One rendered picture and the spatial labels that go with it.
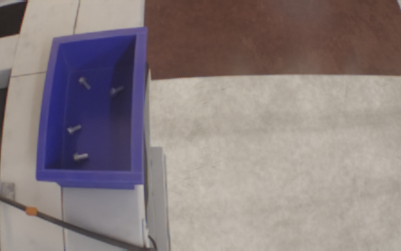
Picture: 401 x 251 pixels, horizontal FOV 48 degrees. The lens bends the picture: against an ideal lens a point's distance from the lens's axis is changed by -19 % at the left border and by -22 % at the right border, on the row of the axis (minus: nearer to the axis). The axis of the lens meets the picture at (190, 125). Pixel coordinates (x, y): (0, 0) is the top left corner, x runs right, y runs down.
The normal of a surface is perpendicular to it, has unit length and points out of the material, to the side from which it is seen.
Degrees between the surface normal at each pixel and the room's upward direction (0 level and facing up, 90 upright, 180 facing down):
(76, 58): 85
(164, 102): 0
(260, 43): 0
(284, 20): 0
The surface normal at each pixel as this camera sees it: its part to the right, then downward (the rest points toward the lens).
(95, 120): -0.01, -0.45
